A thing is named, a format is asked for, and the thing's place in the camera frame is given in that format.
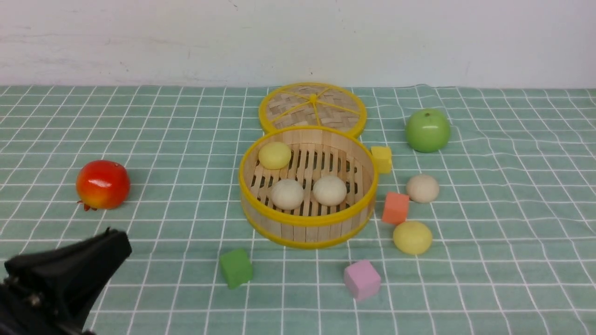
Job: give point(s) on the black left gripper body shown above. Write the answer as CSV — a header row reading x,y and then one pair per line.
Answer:
x,y
52,292

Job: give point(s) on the white bun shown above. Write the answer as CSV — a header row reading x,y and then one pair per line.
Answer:
x,y
287,194
329,190
422,188

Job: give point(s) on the yellow bun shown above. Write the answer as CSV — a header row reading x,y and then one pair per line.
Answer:
x,y
275,155
412,237

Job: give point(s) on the white bun front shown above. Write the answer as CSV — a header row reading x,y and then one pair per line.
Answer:
x,y
329,190

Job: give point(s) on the bamboo steamer tray yellow rim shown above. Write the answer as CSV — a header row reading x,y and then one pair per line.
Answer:
x,y
316,152

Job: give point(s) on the woven bamboo steamer lid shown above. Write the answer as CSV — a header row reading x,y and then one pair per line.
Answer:
x,y
313,104

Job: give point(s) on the red pomegranate toy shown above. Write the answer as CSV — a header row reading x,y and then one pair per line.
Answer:
x,y
102,184

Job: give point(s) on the green cube block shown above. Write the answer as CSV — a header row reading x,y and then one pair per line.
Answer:
x,y
236,268

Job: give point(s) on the pink cube block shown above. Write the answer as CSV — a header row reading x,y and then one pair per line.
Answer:
x,y
362,280

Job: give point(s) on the orange cube block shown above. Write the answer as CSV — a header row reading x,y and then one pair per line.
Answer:
x,y
396,208

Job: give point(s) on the yellow cube block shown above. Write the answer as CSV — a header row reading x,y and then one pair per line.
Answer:
x,y
383,159

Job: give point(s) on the green apple toy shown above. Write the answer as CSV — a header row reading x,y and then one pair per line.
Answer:
x,y
428,130

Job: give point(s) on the green checkered tablecloth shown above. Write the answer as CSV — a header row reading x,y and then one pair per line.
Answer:
x,y
513,249

